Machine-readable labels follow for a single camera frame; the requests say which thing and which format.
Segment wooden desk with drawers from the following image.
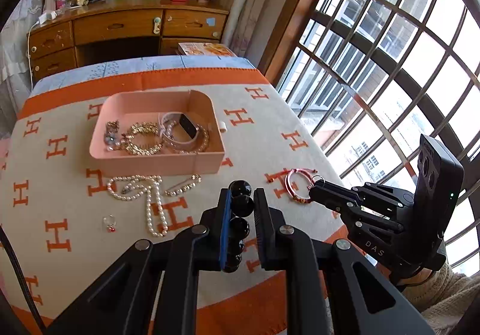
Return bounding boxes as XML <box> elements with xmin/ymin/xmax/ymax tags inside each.
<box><xmin>28</xmin><ymin>0</ymin><xmax>229</xmax><ymax>81</ymax></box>

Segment black camera module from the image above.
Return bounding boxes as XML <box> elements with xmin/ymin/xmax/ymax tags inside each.
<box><xmin>413</xmin><ymin>135</ymin><xmax>465</xmax><ymax>250</ymax></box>

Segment silver ring red stone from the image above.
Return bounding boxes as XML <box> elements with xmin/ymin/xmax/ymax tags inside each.
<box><xmin>103</xmin><ymin>215</ymin><xmax>116</xmax><ymax>233</ymax></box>

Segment red string bracelet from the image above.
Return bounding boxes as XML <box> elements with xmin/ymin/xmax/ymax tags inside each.
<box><xmin>265</xmin><ymin>167</ymin><xmax>325</xmax><ymax>204</ymax></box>

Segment pink jewelry tray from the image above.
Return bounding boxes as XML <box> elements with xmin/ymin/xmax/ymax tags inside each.
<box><xmin>89</xmin><ymin>90</ymin><xmax>225</xmax><ymax>177</ymax></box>

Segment gold pearl brooch pin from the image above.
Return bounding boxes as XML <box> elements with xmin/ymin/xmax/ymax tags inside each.
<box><xmin>163</xmin><ymin>174</ymin><xmax>202</xmax><ymax>197</ymax></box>

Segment window with metal grille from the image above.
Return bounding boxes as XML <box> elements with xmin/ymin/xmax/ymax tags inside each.
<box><xmin>274</xmin><ymin>0</ymin><xmax>479</xmax><ymax>275</ymax></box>

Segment white power adapter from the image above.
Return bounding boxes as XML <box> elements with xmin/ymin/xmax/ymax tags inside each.
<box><xmin>37</xmin><ymin>10</ymin><xmax>57</xmax><ymax>26</ymax></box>

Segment black bead bracelet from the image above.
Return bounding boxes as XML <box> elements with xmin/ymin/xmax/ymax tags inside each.
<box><xmin>223</xmin><ymin>179</ymin><xmax>257</xmax><ymax>274</ymax></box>

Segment light blue patterned bedsheet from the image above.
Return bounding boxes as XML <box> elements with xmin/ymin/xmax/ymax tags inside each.
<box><xmin>30</xmin><ymin>55</ymin><xmax>256</xmax><ymax>97</ymax></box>

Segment silver charm earrings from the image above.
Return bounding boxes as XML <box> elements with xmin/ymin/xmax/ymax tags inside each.
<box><xmin>103</xmin><ymin>120</ymin><xmax>121</xmax><ymax>151</ymax></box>

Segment orange beige H blanket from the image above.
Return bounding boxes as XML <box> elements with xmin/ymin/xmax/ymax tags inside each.
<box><xmin>1</xmin><ymin>68</ymin><xmax>347</xmax><ymax>329</ymax></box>

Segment magazine on chair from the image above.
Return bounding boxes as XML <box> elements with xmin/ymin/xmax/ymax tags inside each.
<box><xmin>178</xmin><ymin>42</ymin><xmax>236</xmax><ymax>57</ymax></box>

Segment white pearl necklace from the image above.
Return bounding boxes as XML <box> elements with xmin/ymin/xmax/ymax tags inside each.
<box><xmin>106</xmin><ymin>174</ymin><xmax>170</xmax><ymax>238</ymax></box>

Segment gold chain bracelet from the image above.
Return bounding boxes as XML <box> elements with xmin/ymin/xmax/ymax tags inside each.
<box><xmin>119</xmin><ymin>122</ymin><xmax>165</xmax><ymax>156</ymax></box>

